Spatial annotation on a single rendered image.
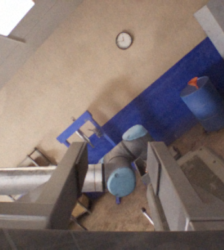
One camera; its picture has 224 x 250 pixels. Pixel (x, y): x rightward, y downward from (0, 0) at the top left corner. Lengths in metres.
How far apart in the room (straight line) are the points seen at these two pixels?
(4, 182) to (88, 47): 3.42
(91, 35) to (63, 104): 1.51
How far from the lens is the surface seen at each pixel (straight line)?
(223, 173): 0.98
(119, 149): 0.68
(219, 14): 3.77
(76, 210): 4.64
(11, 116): 4.53
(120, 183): 0.55
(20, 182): 0.61
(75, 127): 3.48
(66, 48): 3.91
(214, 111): 3.54
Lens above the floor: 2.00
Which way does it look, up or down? 12 degrees down
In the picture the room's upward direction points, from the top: 43 degrees counter-clockwise
